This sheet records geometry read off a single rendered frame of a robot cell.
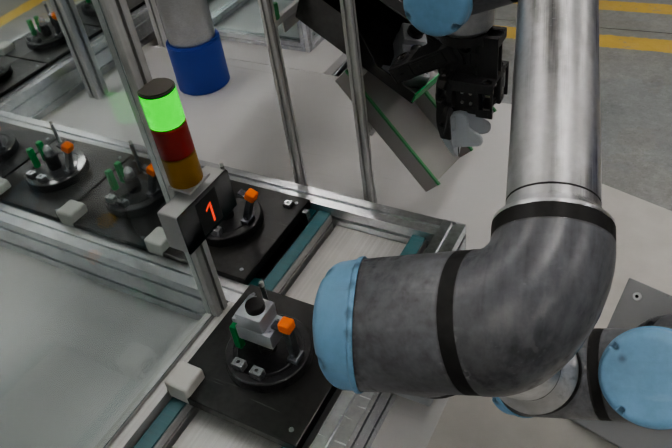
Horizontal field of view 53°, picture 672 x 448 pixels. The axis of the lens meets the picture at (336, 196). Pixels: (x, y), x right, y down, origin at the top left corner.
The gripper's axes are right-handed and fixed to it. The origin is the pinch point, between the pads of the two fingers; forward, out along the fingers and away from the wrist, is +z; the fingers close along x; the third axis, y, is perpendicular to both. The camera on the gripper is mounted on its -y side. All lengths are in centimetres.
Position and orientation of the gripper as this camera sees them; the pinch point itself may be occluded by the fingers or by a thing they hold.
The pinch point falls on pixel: (451, 146)
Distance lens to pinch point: 104.1
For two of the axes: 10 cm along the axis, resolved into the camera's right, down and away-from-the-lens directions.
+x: 4.7, -6.1, 6.4
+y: 8.7, 2.2, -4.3
